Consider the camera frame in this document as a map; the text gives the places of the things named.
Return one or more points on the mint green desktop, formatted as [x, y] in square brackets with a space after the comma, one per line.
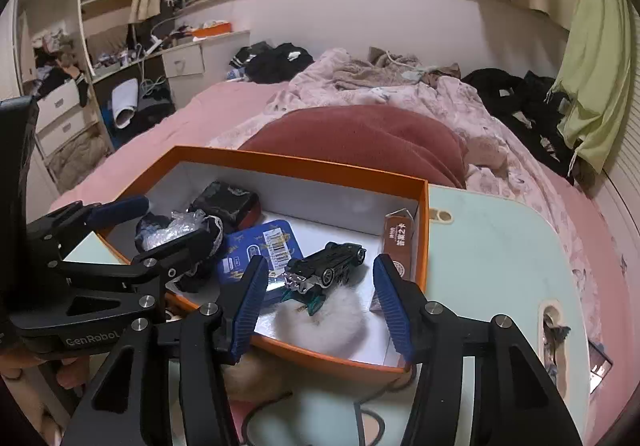
[490, 251]

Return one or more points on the pink floral quilt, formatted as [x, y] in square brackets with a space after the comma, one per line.
[500, 165]

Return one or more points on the grey white fur tail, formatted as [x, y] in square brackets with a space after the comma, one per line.
[330, 326]

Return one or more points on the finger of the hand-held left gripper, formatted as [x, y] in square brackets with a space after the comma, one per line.
[122, 210]
[185, 246]

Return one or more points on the white drawer cabinet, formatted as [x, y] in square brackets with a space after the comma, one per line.
[65, 120]

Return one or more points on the white desk with drawer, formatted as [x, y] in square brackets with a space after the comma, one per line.
[190, 58]

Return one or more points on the dark red pillow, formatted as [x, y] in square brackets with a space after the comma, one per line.
[360, 140]

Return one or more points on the orange tissue box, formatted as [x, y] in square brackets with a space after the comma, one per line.
[212, 29]

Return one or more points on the light green hanging cloth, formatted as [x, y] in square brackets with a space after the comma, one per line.
[595, 75]

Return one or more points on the black teal toy car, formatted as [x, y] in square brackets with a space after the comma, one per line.
[325, 266]

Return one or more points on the black striped clothes pile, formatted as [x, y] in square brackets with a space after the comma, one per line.
[272, 60]

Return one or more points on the beige crumpled blanket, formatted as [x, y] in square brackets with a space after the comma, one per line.
[390, 68]

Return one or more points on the orange storage box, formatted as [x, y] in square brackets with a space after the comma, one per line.
[310, 175]

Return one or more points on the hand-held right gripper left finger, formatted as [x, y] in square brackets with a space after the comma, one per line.
[247, 306]

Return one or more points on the black leather lace garment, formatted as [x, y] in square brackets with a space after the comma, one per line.
[200, 271]

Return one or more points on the dark printed packet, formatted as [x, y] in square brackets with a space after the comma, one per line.
[600, 368]

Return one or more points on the person's left hand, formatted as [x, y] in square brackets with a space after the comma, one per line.
[70, 378]

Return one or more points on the clear bubble wrap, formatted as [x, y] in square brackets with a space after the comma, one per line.
[170, 228]

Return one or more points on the wall shelf unit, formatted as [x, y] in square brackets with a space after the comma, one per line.
[105, 10]

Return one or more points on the blue square tin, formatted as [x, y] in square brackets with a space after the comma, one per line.
[275, 238]

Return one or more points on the dark red embroidered pouch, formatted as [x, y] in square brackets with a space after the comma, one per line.
[225, 203]

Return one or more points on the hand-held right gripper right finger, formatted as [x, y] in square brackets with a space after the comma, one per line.
[392, 311]

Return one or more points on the pink bedsheet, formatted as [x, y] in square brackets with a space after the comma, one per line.
[190, 120]

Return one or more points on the brown card box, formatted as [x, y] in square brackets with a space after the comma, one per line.
[400, 251]

